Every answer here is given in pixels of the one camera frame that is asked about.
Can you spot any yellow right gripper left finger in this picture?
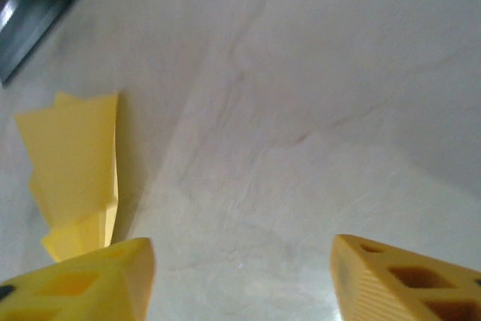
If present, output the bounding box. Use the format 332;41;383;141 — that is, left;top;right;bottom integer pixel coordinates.
0;237;156;321

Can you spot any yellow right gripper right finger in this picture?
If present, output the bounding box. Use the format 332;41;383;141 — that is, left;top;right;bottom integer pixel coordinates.
329;234;481;321

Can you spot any yellow square paper sheet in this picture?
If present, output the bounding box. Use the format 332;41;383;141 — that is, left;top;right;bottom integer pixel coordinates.
14;90;121;264

